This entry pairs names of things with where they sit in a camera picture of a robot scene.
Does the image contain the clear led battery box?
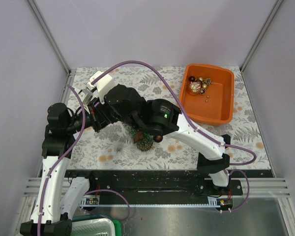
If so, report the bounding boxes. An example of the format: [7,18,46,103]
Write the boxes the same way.
[116,140,124,152]

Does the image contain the small green christmas tree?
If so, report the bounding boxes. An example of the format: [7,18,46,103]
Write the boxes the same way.
[126,126,154,152]

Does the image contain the dark brown bauble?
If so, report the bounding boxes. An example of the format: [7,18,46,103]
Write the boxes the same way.
[153,135,163,143]

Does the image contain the orange plastic bin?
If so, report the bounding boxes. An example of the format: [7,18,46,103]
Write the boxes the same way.
[179,63,235,126]

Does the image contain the brown ribbon bow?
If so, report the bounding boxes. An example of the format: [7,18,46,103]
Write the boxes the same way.
[134,131,144,143]

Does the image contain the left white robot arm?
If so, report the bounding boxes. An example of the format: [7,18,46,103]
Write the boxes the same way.
[20,103,97,236]

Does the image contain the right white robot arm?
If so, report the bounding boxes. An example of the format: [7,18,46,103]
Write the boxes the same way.
[88,85,232,195]

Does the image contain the floral patterned table mat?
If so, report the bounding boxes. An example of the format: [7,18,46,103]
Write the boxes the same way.
[68,66,270,170]

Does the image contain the large gold striped bauble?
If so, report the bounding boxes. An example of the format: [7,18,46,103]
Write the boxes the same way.
[189,81,202,95]

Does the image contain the small dark red bauble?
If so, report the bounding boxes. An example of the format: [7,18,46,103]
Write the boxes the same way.
[189,76,196,83]

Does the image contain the matte brown bauble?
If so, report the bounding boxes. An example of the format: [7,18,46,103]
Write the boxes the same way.
[196,77,204,83]

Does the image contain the green plastic basket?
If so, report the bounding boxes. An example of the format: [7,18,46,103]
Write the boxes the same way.
[72,214,121,236]

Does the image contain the white plastic basket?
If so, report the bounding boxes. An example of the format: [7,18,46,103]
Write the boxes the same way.
[71,218,116,236]

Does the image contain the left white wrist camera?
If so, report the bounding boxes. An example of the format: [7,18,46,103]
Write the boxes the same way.
[78,88,93,106]

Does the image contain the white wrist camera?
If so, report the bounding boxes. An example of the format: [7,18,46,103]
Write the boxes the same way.
[78,88,93,106]
[86,70,116,104]

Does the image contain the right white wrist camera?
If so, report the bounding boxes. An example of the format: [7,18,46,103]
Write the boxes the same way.
[86,70,116,104]

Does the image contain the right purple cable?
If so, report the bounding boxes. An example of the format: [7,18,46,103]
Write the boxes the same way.
[91,59,258,213]

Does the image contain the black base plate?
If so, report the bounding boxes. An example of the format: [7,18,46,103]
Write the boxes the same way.
[65,170,273,198]

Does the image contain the white slotted cable duct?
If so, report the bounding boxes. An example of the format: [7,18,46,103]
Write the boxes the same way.
[79,194,220,208]

